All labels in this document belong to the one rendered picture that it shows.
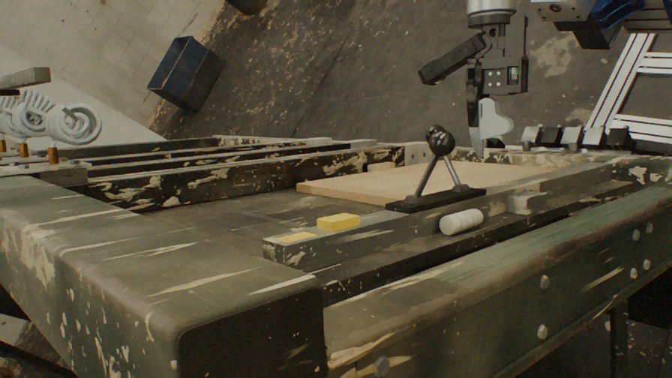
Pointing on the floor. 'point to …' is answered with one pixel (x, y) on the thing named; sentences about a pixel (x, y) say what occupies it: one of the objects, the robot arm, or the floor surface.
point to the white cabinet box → (121, 133)
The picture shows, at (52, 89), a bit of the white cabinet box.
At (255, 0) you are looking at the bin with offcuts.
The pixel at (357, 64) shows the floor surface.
